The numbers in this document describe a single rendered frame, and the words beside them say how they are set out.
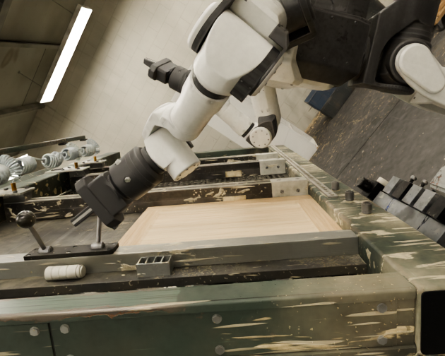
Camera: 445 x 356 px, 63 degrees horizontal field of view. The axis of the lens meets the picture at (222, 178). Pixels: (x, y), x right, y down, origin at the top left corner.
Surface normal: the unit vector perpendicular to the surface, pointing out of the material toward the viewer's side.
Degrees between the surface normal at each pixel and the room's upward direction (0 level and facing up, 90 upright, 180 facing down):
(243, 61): 91
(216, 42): 91
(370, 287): 52
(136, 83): 90
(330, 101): 91
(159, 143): 77
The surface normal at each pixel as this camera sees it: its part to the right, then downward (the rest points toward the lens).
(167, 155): -0.17, -0.01
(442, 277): -0.08, -0.98
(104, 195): -0.02, 0.18
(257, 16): -0.22, 0.45
